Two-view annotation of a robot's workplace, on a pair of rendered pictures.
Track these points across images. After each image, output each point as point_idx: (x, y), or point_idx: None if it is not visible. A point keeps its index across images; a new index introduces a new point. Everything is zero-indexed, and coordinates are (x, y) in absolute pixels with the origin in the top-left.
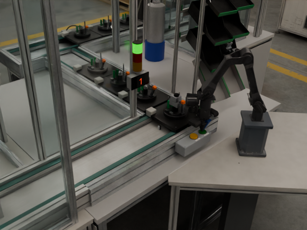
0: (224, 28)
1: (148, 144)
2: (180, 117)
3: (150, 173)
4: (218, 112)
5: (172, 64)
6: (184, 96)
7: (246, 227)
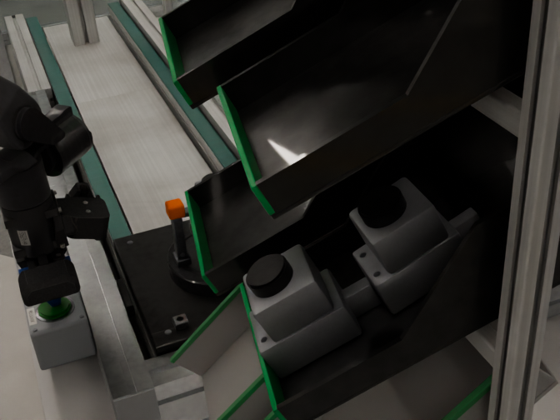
0: (293, 20)
1: (109, 189)
2: (167, 252)
3: None
4: (22, 292)
5: None
6: None
7: None
